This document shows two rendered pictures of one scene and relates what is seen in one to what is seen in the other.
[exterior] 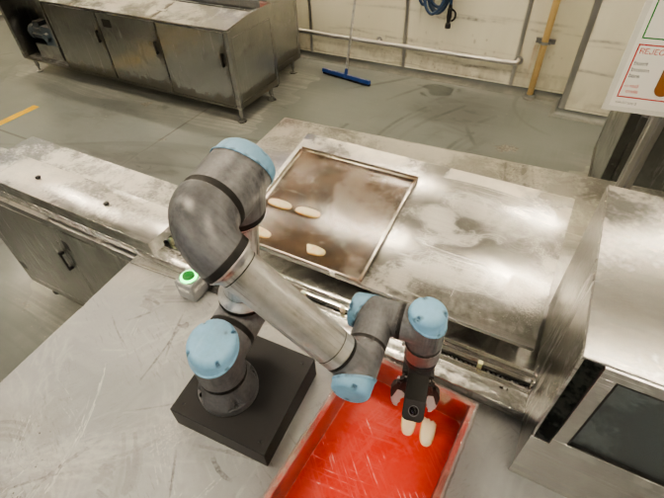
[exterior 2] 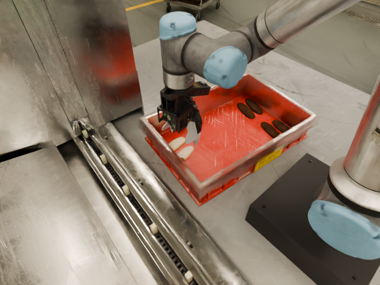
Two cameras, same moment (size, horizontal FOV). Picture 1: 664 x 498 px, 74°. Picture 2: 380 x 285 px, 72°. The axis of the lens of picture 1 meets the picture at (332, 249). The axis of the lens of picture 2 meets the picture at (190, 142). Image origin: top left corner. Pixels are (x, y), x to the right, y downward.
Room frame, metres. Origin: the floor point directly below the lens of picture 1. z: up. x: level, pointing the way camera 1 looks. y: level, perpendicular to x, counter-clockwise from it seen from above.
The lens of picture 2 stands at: (1.00, 0.04, 1.47)
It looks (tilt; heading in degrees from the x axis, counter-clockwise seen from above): 48 degrees down; 202
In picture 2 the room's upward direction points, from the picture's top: straight up
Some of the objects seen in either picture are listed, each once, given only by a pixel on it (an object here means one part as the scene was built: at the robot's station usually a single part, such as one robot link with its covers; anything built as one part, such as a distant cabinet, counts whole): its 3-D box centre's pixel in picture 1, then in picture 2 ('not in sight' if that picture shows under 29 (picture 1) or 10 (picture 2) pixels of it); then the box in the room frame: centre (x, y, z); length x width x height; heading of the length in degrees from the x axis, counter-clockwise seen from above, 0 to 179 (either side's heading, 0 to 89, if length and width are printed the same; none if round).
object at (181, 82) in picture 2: (421, 349); (180, 75); (0.52, -0.18, 1.13); 0.08 x 0.08 x 0.05
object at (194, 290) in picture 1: (193, 287); not in sight; (0.98, 0.46, 0.84); 0.08 x 0.08 x 0.11; 60
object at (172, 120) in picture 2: (418, 367); (177, 103); (0.52, -0.18, 1.05); 0.09 x 0.08 x 0.12; 165
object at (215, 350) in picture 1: (217, 353); not in sight; (0.57, 0.27, 1.06); 0.13 x 0.12 x 0.14; 158
